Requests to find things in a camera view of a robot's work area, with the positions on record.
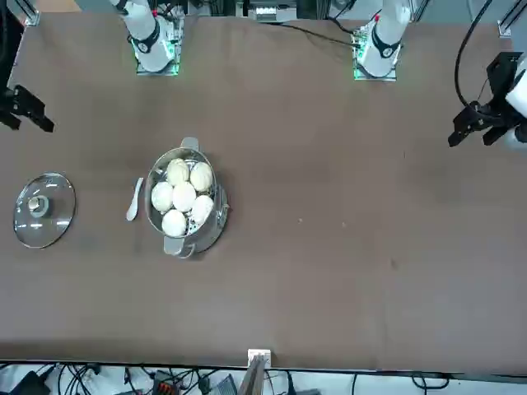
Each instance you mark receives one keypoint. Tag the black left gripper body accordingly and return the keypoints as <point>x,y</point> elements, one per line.
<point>503,74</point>

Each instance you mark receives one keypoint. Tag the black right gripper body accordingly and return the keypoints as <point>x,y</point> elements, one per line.
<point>7,98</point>

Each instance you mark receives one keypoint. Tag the white ceramic soup spoon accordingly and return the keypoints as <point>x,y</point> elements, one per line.
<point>132,210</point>

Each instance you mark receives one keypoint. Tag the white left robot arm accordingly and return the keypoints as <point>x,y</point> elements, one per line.
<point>385,45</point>

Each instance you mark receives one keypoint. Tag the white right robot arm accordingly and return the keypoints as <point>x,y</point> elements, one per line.
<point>148,37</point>

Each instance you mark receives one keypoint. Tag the steel steamer insert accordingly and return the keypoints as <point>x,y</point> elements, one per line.
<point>153,179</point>

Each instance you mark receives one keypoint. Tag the glass pot lid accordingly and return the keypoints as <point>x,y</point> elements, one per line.
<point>57,222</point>

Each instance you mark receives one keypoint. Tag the white steamed bun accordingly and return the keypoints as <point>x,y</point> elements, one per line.
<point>184,196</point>
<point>201,176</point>
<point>173,222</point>
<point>178,171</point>
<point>162,196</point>
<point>202,208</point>

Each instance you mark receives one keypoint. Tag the steel cooking pot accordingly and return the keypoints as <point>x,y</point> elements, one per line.
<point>218,222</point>

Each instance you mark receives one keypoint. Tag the white terminal block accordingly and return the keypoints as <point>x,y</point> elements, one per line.
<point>265,14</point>

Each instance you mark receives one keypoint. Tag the power strip with orange switches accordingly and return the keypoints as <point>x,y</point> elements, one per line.
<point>166,387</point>

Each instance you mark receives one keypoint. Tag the grey ribbed adapter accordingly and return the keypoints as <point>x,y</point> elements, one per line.
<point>225,387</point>

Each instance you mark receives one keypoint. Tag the aluminium corner bracket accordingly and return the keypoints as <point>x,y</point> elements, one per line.
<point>504,28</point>

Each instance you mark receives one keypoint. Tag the steel left arm base plate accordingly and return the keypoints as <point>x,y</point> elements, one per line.
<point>391,76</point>

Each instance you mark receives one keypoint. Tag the white table edge bracket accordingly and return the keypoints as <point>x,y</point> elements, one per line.
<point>253,353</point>

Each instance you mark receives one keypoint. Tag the grey camera post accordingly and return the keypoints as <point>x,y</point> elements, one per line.
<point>253,378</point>

